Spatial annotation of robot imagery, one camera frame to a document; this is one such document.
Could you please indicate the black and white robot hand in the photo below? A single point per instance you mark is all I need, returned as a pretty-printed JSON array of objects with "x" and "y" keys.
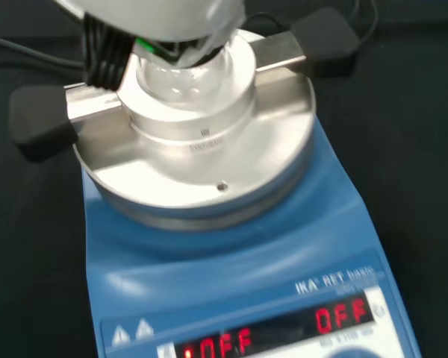
[{"x": 153, "y": 18}]

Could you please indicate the heater with blue base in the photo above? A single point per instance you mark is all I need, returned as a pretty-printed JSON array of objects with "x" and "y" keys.
[{"x": 216, "y": 261}]

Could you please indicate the clear round-bottom glass flask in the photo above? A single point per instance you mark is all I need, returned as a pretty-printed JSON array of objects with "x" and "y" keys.
[{"x": 179, "y": 82}]

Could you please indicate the black bench cloth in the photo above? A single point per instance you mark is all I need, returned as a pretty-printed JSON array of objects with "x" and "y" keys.
[{"x": 30, "y": 242}]

